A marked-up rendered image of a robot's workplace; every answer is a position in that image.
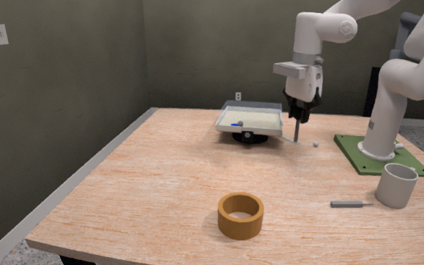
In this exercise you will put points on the tan hollow ring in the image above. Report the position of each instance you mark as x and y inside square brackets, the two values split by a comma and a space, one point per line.
[240, 229]

